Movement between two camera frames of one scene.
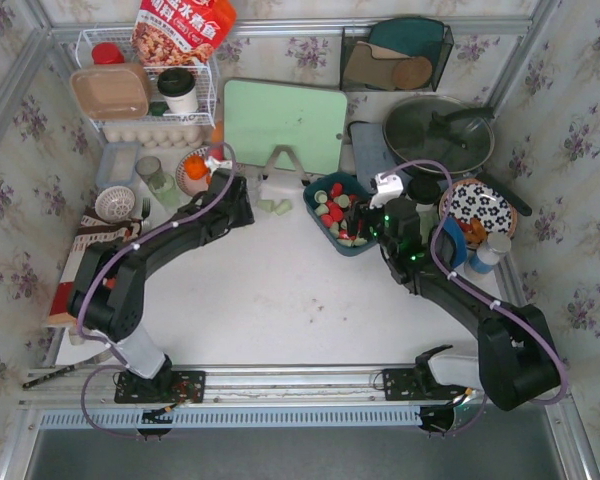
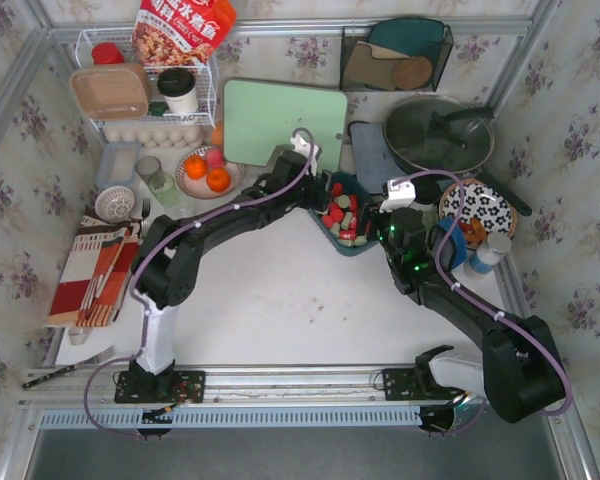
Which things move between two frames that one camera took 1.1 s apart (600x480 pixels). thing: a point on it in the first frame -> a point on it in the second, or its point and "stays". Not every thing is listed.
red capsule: (326, 220) stays
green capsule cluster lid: (342, 200) stays
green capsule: (334, 230) stays
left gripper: (237, 195) -> (321, 189)
